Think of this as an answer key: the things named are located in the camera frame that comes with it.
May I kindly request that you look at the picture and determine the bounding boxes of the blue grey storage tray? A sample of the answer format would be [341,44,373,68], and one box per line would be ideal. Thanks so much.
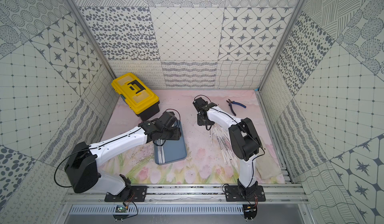
[154,121,188,165]

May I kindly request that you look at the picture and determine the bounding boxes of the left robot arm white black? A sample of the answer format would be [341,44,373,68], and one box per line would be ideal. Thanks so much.
[65,111,182,196]

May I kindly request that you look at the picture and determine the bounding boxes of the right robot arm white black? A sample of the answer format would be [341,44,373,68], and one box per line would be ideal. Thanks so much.
[193,95,263,189]

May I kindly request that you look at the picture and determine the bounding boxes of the pile of wrapped straws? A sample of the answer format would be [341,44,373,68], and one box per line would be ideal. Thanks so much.
[209,125,239,169]

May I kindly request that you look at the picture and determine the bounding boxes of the yellow black toolbox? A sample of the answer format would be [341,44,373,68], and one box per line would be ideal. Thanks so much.
[111,73,160,121]

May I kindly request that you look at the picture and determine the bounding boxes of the pink floral table mat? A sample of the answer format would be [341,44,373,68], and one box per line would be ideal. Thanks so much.
[101,90,280,184]

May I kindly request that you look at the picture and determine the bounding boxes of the white work glove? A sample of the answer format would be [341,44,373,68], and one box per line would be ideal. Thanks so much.
[255,148,285,184]

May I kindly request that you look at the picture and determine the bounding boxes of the blue handled pliers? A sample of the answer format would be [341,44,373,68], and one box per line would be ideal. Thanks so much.
[226,99,246,116]

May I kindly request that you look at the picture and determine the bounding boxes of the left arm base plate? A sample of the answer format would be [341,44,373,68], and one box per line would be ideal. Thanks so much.
[104,186,148,203]

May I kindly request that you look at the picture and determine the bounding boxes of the white slotted cable duct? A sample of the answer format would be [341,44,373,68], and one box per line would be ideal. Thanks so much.
[70,204,243,215]

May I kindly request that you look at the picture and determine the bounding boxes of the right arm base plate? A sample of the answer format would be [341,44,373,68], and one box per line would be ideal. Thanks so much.
[222,185,266,203]

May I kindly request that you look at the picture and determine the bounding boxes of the aluminium rail frame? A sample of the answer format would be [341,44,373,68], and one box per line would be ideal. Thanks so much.
[62,184,309,205]

